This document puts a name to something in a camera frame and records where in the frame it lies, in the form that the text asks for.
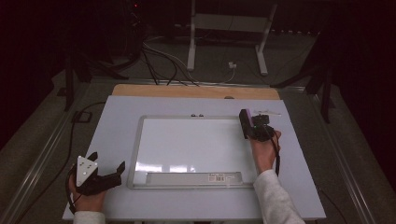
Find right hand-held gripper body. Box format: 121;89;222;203
251;109;282;143

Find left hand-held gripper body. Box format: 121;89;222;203
72;155;122;197

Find purple and black whiteboard eraser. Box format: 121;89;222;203
238;108;255;140

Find person's right hand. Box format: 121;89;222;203
249;130;283;175

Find person's left hand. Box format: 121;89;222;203
67;175;107;214

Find white table cover sheet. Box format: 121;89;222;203
62;94;327;222

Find silver framed whiteboard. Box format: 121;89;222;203
126;115;265;190

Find black tripod stand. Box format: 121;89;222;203
270;29;337;124
63;46;131;113

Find white metal stand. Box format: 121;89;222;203
186;0;278;77

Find dark equipment with red light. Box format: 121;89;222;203
122;0;148;62

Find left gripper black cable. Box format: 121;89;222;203
13;101;107;224

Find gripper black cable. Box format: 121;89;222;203
13;101;107;224
270;130;348;224

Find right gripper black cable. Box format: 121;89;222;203
270;130;348;224

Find white plug with cable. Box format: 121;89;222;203
143;41;238;86

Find black floor cables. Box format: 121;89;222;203
140;43;201;87

